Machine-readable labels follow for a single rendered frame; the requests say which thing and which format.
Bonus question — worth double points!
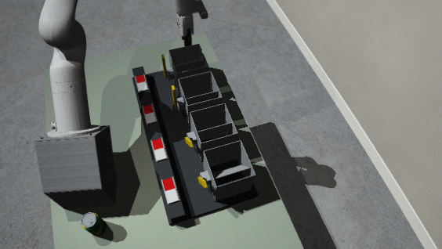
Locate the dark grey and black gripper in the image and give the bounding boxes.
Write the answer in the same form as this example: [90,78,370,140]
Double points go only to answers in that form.
[177,13,194,46]

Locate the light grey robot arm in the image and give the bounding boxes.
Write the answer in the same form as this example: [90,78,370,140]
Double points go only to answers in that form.
[38,0,208,138]

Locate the dark green drink can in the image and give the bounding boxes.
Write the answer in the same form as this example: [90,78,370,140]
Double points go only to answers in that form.
[82,212,107,236]

